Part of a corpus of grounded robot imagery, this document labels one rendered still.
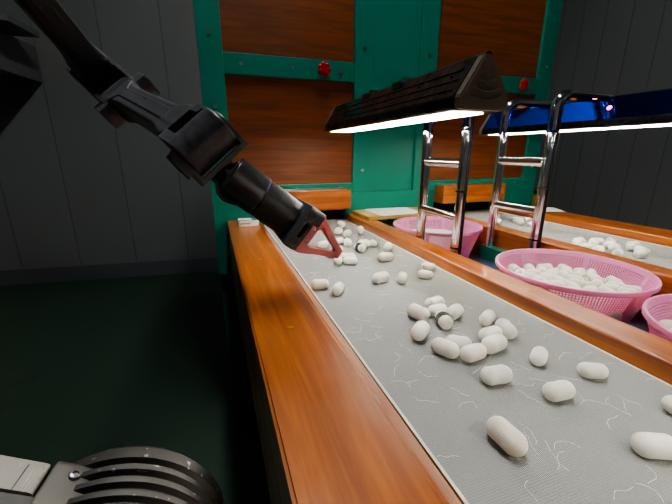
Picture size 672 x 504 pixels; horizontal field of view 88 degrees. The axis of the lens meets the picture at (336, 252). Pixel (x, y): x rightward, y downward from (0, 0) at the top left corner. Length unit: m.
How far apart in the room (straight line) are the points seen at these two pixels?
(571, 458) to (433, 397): 0.12
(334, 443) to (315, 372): 0.09
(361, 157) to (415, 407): 1.03
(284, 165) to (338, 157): 0.20
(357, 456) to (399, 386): 0.13
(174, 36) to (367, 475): 3.05
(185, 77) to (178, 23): 0.35
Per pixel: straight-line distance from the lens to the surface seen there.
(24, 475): 0.30
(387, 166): 1.36
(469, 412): 0.40
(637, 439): 0.41
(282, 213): 0.49
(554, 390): 0.43
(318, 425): 0.33
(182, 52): 3.12
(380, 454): 0.31
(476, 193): 1.51
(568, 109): 1.17
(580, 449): 0.40
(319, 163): 1.26
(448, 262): 0.77
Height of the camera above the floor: 0.98
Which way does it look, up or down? 16 degrees down
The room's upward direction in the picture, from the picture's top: straight up
